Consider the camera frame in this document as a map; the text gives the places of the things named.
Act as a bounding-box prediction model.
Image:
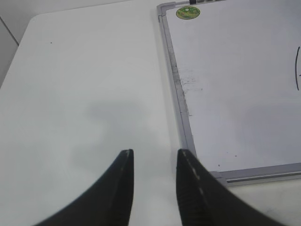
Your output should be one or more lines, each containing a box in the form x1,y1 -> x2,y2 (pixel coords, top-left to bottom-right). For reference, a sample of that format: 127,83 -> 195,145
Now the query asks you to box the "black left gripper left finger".
39,149 -> 134,226

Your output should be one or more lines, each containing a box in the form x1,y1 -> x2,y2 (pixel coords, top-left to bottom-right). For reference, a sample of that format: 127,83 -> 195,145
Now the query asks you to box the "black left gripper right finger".
176,149 -> 280,226

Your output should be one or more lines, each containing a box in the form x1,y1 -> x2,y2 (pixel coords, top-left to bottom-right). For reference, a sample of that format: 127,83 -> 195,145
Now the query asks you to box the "aluminium framed whiteboard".
157,0 -> 301,185

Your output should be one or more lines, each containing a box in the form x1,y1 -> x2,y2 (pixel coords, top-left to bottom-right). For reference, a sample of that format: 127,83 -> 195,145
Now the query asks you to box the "round green sticker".
176,6 -> 200,20

